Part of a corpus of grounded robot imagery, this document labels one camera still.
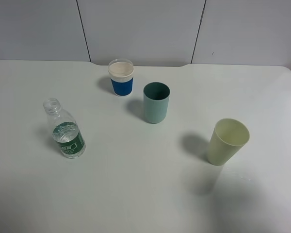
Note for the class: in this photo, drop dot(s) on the clear bottle with green label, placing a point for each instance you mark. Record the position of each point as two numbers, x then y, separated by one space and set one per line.
64 129

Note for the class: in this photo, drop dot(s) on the teal plastic cup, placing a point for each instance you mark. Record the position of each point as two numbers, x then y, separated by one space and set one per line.
156 99

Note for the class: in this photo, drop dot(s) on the blue sleeved paper cup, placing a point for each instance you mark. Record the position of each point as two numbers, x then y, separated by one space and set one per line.
121 72

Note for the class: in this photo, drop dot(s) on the pale green plastic cup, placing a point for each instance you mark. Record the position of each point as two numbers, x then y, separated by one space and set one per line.
228 137

